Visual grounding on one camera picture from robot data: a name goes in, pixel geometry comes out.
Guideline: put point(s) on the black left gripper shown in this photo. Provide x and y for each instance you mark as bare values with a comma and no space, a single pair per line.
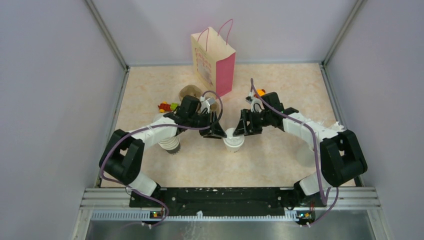
216,132

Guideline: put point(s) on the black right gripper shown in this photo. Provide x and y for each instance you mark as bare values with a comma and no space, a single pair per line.
243,128

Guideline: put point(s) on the white plastic cup lid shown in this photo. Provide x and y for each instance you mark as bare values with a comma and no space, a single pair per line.
233,139

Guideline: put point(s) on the white paper coffee cup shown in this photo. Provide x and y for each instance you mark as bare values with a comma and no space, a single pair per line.
233,148

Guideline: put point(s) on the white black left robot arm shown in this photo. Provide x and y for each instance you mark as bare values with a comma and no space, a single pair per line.
122,157

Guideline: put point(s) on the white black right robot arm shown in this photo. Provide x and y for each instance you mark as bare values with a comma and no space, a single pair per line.
337,153

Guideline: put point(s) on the yellow toy brick car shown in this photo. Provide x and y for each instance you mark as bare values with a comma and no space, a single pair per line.
260,93

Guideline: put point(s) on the brown cardboard cup carrier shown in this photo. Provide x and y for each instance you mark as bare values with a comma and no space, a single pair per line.
193,90

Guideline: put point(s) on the stack of paper cups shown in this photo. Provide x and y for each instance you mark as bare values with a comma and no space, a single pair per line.
171,145

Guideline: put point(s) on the red toy brick car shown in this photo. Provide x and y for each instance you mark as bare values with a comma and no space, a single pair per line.
165,107

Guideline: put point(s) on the pink paper gift bag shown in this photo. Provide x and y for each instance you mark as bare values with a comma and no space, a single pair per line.
214,59

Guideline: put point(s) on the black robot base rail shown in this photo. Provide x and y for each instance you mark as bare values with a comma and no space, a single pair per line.
227,201

